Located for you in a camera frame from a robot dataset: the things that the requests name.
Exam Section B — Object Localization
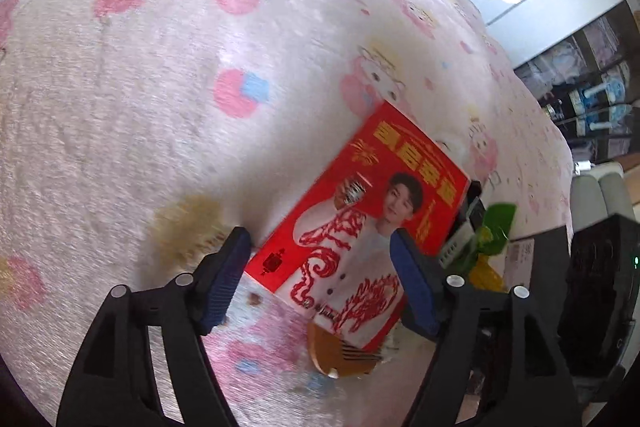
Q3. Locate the red poster card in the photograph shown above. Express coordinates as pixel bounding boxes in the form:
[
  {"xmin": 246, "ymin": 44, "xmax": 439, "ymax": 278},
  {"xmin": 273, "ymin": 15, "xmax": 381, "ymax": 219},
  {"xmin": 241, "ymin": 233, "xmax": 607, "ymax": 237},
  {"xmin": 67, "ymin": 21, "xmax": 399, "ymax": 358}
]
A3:
[{"xmin": 246, "ymin": 103, "xmax": 470, "ymax": 351}]

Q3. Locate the grey ribbed sofa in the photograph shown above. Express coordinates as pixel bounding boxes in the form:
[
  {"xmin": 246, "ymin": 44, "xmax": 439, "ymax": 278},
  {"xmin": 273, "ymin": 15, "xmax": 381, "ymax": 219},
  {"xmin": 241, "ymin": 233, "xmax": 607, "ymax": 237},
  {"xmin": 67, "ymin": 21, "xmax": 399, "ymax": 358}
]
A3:
[{"xmin": 570, "ymin": 161, "xmax": 637, "ymax": 232}]

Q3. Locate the wooden comb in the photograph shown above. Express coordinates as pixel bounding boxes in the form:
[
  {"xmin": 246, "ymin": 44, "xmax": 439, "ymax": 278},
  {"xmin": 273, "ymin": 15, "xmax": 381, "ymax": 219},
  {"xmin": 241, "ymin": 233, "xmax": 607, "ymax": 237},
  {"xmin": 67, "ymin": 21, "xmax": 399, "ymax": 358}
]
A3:
[{"xmin": 307, "ymin": 323, "xmax": 382, "ymax": 379}]

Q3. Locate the yellow snack bag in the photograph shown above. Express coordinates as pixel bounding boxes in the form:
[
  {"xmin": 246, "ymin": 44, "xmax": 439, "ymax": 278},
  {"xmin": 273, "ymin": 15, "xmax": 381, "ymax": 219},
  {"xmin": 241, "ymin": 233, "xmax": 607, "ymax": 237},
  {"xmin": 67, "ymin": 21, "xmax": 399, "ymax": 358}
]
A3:
[{"xmin": 466, "ymin": 255, "xmax": 508, "ymax": 293}]

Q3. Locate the green snack bag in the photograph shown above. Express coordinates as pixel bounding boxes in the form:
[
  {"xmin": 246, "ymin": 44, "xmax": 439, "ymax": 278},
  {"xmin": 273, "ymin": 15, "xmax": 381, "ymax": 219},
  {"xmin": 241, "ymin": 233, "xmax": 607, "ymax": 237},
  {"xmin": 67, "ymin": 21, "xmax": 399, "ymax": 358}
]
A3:
[{"xmin": 462, "ymin": 202, "xmax": 518, "ymax": 274}]

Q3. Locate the pink cartoon bed blanket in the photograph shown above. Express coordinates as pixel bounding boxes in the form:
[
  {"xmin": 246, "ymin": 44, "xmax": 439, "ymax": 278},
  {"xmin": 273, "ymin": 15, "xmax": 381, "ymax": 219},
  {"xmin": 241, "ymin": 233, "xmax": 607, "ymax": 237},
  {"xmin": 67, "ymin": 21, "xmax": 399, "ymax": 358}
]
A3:
[{"xmin": 1, "ymin": 0, "xmax": 573, "ymax": 421}]

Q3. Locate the black storage box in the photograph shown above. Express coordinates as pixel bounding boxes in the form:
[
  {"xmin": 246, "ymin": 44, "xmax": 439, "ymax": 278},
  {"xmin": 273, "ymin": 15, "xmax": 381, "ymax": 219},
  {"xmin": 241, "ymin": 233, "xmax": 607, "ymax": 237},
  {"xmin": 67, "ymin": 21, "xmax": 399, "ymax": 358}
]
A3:
[{"xmin": 503, "ymin": 227, "xmax": 570, "ymax": 297}]

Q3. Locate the black display shelf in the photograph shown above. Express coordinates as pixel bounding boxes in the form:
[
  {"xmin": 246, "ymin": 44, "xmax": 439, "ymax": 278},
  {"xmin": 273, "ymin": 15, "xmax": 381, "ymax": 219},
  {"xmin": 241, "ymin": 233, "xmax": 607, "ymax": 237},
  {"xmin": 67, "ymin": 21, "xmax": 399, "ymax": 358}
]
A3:
[{"xmin": 515, "ymin": 1, "xmax": 639, "ymax": 164}]

